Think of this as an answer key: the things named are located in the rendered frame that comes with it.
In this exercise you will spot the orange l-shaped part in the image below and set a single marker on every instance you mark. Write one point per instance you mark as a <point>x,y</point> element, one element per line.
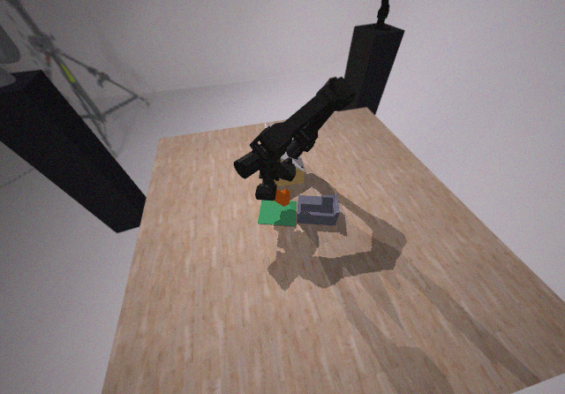
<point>283,197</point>

